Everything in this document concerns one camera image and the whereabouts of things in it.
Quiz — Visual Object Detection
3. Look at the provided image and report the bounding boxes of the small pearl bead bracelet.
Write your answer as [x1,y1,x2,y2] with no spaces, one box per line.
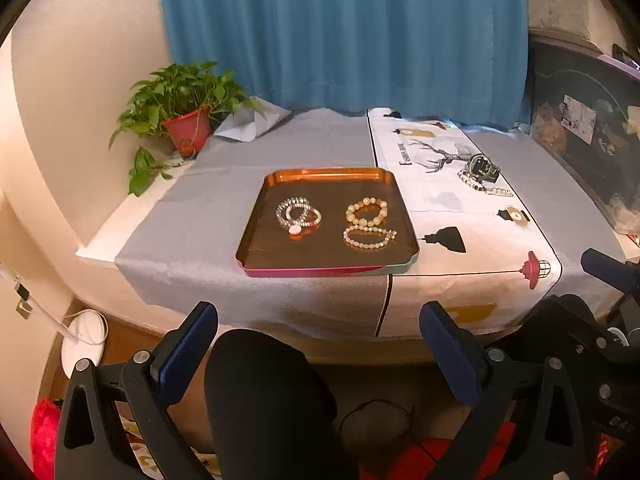
[342,224,398,252]

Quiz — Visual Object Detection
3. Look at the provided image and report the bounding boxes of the dark bead bracelet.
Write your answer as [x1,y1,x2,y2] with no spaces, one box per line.
[456,168,487,192]

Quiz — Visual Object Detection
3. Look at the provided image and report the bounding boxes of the large amber bead bracelet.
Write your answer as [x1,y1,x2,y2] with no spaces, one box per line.
[344,196,390,229]

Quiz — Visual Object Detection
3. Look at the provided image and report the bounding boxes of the pink white bead bracelets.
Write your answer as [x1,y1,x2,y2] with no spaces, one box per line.
[274,196,324,236]

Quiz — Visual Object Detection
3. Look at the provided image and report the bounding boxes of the white round lamp base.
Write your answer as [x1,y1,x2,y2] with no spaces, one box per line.
[61,309,108,378]

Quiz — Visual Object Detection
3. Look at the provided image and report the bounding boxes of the white printed table runner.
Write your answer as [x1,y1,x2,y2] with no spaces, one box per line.
[367,107,562,338]

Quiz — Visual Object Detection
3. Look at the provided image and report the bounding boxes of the grey tablecloth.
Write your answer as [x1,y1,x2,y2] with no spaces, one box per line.
[112,108,624,340]

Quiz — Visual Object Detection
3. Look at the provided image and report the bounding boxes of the black chair back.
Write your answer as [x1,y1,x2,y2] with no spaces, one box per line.
[204,330,359,479]

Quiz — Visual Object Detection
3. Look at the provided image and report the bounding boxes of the dark storage box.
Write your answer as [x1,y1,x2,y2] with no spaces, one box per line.
[529,36,639,235]

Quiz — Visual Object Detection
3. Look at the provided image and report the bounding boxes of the orange metal tray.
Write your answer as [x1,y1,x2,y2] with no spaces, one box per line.
[235,167,419,278]

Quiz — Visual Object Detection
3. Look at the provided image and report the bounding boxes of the red plant pot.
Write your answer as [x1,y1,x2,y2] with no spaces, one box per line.
[163,106,212,158]

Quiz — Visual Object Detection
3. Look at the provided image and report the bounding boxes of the green potted plant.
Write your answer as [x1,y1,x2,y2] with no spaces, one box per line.
[107,60,266,198]

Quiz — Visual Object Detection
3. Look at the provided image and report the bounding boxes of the beige fabric storage box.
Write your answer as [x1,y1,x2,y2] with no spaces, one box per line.
[528,0,634,54]

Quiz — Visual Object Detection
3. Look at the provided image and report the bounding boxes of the blue curtain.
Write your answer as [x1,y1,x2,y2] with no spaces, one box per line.
[162,0,528,128]

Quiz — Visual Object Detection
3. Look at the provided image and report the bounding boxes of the white cable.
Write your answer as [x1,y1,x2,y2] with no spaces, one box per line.
[0,263,109,346]

